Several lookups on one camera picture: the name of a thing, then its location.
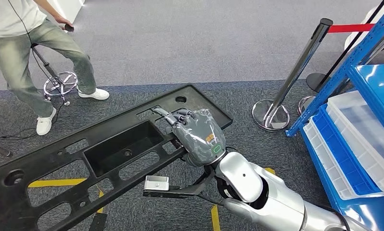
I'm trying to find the person's hand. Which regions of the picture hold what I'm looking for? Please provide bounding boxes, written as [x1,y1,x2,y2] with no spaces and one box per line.
[53,14,74,32]

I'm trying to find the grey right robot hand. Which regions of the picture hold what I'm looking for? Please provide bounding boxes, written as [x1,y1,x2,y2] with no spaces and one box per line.
[151,106,228,168]

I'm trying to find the black plastic panel part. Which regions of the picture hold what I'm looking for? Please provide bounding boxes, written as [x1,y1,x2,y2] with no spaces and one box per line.
[0,84,233,231]

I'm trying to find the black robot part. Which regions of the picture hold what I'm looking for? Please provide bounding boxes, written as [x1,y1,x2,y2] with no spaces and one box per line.
[88,213,108,231]

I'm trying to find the blue metal shelf rack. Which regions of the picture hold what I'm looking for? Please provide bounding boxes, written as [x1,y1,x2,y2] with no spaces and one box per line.
[285,0,384,231]

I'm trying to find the chrome stool base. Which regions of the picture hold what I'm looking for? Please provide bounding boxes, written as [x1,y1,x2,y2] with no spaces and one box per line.
[30,43,79,107]

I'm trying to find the person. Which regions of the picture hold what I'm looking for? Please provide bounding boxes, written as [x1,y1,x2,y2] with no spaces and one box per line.
[0,0,110,136]

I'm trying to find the chrome stanchion with black cap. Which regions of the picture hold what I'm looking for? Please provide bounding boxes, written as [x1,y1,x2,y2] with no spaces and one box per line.
[297,24,384,116]
[252,18,334,132]

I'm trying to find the clear plastic bin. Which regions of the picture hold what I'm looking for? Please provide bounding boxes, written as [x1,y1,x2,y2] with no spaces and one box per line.
[303,116,384,201]
[326,90,384,193]

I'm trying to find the black stanchion pole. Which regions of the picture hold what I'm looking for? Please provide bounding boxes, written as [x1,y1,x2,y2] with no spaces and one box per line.
[306,0,384,94]

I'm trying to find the red barrier belt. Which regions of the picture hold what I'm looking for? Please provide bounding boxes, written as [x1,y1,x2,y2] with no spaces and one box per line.
[327,23,376,34]

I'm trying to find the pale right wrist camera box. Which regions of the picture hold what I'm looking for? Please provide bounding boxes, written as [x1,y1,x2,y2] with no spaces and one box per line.
[144,175,170,191]

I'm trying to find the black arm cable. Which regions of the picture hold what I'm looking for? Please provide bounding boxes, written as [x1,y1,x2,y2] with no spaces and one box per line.
[196,192,352,231]

